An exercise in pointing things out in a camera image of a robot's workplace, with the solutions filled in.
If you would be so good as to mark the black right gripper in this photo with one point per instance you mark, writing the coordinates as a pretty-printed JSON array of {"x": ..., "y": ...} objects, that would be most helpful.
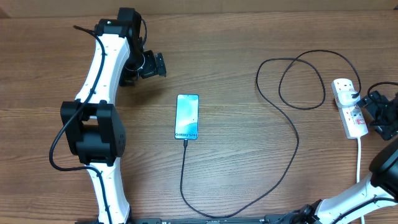
[{"x": 386, "y": 130}]

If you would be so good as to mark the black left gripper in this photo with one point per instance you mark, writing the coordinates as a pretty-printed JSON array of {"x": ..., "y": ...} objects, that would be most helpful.
[{"x": 154, "y": 65}]

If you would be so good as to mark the Samsung Galaxy smartphone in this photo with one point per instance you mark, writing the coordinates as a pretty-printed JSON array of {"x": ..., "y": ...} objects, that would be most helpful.
[{"x": 186, "y": 117}]

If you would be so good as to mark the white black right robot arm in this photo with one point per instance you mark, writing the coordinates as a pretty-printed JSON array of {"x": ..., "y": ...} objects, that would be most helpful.
[{"x": 377, "y": 190}]

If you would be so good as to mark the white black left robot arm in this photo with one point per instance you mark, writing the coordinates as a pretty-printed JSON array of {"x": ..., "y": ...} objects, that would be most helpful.
[{"x": 91, "y": 123}]

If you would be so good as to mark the white charger plug adapter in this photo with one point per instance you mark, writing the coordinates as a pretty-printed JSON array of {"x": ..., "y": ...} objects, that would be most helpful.
[{"x": 346, "y": 98}]

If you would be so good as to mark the white power strip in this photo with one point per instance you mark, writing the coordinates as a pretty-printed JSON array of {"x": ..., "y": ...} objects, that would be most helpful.
[{"x": 352, "y": 118}]

